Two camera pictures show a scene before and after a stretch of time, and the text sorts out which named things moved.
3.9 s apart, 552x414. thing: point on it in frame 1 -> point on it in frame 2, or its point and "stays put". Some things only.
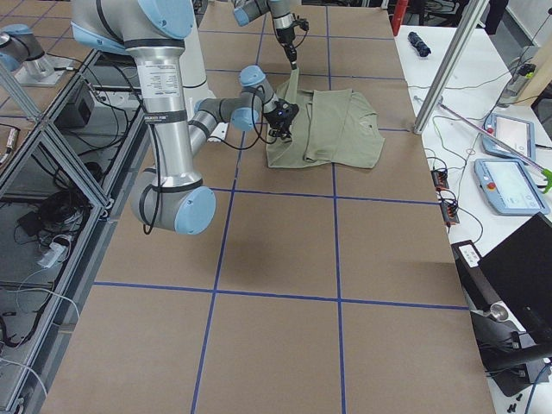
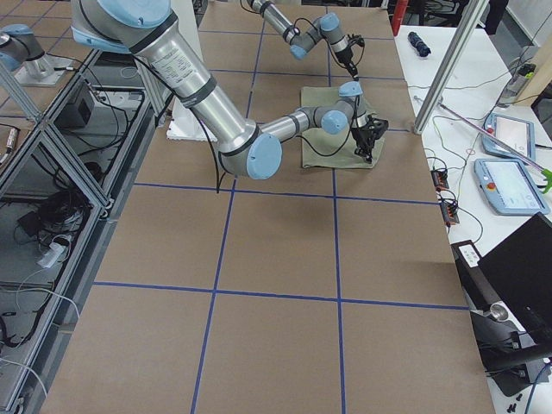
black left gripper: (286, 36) -> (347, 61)
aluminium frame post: (469, 20) stays put
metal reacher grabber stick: (546, 172) stays put
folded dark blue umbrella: (421, 47) stays put
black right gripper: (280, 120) -> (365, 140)
